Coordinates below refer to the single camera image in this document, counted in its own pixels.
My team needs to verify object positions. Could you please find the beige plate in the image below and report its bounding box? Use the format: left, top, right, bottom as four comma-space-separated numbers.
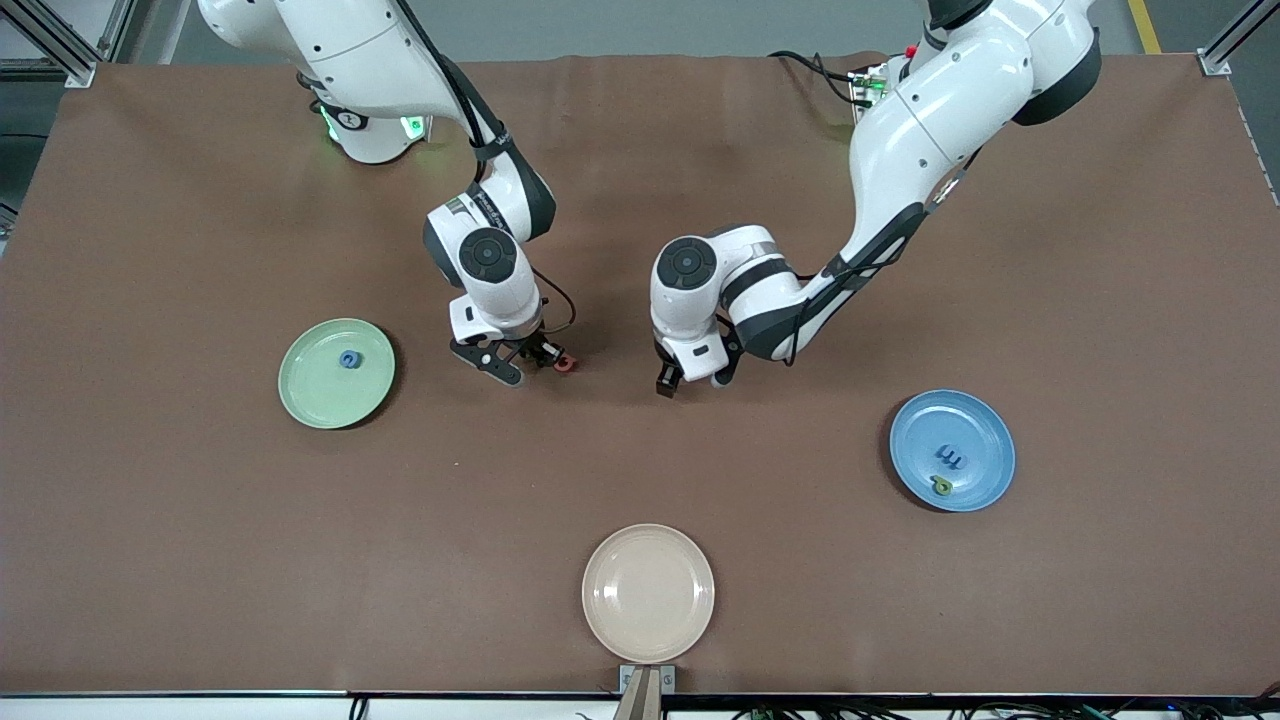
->
581, 523, 717, 665

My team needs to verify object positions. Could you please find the light green plate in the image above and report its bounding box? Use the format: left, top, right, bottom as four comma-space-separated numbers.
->
277, 317, 397, 431

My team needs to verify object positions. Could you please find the blue plate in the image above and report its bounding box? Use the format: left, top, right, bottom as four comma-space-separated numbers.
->
888, 388, 1017, 514

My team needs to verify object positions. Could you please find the brown table cover sheet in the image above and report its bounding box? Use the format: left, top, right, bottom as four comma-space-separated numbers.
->
0, 52, 1280, 697

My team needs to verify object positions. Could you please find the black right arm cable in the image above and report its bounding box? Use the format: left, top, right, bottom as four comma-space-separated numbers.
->
395, 0, 579, 341

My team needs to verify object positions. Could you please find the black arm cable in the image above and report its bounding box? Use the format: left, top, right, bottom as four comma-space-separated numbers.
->
395, 0, 579, 341
720, 140, 991, 366

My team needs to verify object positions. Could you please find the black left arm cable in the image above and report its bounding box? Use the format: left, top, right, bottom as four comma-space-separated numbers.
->
720, 140, 991, 366

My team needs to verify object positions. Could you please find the grey metal bracket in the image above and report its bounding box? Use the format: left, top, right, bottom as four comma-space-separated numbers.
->
618, 664, 678, 695

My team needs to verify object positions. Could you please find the tan camera mount beam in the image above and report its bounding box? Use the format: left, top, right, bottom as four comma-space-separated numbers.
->
611, 668, 667, 720

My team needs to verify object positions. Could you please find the black left base cable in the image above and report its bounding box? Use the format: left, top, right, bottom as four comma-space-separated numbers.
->
766, 48, 863, 109

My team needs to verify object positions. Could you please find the aluminium frame profile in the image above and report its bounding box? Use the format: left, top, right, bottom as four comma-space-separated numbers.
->
1198, 0, 1280, 77
0, 0, 136, 89

